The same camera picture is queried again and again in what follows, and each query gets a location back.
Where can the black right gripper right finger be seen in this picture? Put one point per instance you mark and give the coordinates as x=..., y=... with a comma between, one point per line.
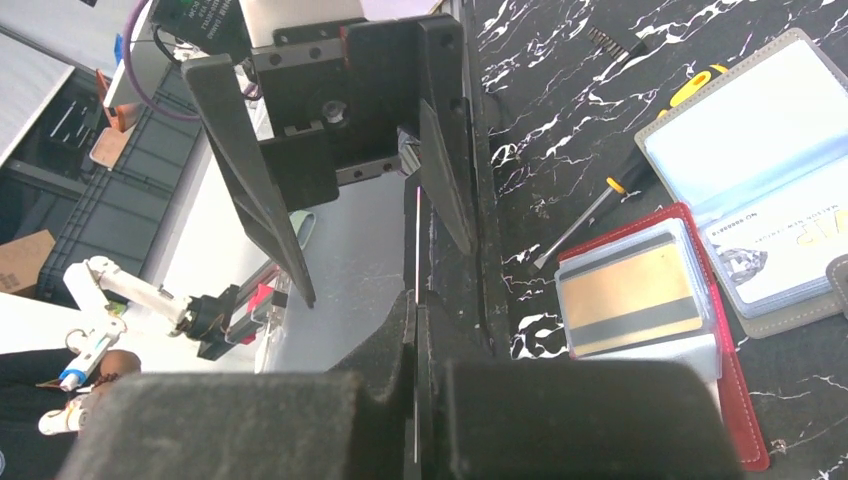
x=487, y=418

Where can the gold card in red holder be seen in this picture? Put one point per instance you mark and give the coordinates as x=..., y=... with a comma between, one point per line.
x=630, y=292

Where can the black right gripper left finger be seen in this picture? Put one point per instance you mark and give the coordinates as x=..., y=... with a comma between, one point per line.
x=346, y=423

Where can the silver VIP card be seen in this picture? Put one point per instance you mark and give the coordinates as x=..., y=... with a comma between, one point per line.
x=774, y=251

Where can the black yellow screwdriver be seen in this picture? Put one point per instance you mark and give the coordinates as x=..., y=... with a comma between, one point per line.
x=634, y=171

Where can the red card holder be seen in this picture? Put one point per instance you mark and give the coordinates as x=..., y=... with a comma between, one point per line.
x=712, y=354

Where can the cardboard box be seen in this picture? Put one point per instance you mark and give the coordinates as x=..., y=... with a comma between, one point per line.
x=22, y=261

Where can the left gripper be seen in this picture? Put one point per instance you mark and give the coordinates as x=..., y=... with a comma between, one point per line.
x=338, y=95

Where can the dark card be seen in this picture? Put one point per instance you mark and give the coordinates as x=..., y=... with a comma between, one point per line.
x=417, y=291

